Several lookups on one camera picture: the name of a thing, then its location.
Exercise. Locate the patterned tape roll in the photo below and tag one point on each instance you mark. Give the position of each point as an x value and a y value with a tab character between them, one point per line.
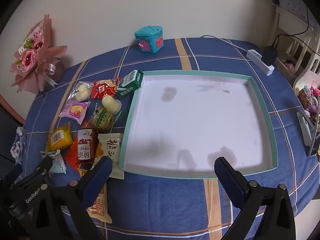
306	97

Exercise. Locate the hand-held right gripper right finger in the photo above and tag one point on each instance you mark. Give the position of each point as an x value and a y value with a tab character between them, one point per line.
230	180

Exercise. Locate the teal toy house box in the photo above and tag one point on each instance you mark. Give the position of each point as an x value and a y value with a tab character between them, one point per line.
148	40

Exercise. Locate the teal shallow tray box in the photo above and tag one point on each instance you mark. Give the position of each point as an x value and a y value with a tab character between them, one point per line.
200	120

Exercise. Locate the white curved chair back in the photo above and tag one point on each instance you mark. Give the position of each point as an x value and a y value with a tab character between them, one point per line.
303	78

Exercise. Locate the pile of colourful accessories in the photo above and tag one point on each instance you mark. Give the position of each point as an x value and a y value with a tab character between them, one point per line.
315	92

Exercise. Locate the orange swiss roll packet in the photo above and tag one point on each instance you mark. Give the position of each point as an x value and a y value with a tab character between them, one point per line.
100	205

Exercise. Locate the green snack carton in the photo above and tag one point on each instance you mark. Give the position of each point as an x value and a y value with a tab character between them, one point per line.
130	82

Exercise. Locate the white chips packet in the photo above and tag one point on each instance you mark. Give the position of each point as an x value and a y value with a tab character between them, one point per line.
112	150

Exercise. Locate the white wooden rack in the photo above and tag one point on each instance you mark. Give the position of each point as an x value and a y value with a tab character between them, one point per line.
282	17

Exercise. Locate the yellow barcode snack packet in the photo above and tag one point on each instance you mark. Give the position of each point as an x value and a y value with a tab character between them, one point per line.
58	140

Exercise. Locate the pink swiss roll packet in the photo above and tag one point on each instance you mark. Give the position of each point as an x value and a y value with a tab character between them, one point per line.
73	111

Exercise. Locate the black power adapter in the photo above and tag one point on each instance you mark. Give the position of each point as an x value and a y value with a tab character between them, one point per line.
269	55

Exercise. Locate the white power strip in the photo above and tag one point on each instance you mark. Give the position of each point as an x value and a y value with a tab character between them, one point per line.
251	54

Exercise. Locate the white crumpled wrapper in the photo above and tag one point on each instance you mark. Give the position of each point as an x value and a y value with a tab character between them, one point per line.
58	165

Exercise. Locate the clear packet with yellow cake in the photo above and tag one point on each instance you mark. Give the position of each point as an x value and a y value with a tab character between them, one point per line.
82	93

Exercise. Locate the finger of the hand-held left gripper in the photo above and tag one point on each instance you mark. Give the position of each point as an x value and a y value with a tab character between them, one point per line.
41	170
12	176

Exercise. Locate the red gold-patterned snack packet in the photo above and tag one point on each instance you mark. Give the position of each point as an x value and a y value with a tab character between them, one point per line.
72	155

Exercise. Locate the pink flower bouquet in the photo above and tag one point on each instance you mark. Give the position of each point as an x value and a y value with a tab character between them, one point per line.
32	55

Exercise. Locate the blue plaid tablecloth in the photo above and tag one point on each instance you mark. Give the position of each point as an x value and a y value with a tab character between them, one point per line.
162	200

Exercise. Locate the red cartoon snack packet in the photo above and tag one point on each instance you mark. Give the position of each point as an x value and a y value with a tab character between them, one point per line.
102	88

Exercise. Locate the heart-shaped yellow cake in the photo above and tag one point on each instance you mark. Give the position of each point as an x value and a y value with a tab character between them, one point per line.
110	103

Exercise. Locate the pink cloth item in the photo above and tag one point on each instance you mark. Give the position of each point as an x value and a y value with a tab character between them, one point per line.
287	65

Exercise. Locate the dark red snack packet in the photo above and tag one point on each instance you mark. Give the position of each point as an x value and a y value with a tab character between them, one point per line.
86	145

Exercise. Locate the blue white crumpled packet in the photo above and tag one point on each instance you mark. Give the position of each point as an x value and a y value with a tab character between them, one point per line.
18	145

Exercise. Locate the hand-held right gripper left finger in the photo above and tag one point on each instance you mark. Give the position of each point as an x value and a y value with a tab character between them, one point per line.
100	175

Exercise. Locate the white plastic holder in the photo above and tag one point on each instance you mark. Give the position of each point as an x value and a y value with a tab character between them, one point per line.
303	128

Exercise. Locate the green packet with cake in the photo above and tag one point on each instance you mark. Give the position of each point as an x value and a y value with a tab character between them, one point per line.
102	120

